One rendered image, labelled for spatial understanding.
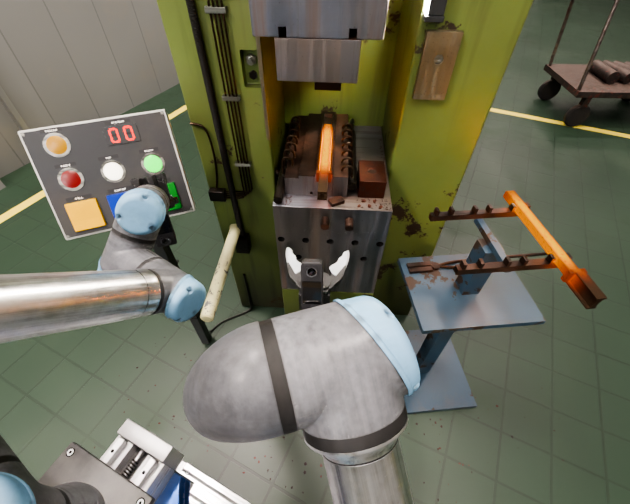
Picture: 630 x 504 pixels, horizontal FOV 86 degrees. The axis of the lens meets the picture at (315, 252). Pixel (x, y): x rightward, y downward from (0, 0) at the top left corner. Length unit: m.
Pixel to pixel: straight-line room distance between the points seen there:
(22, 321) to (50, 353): 1.74
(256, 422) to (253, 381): 0.04
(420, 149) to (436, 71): 0.25
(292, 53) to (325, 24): 0.10
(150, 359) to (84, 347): 0.36
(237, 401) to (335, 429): 0.10
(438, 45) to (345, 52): 0.27
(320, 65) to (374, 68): 0.54
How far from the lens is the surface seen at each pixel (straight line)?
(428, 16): 1.02
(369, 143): 1.40
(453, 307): 1.20
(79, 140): 1.07
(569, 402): 2.06
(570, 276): 1.06
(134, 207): 0.64
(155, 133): 1.04
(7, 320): 0.47
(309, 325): 0.34
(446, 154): 1.24
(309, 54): 0.92
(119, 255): 0.68
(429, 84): 1.09
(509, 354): 2.04
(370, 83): 1.45
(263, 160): 1.23
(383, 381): 0.35
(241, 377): 0.33
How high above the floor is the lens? 1.61
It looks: 48 degrees down
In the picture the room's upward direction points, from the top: 1 degrees clockwise
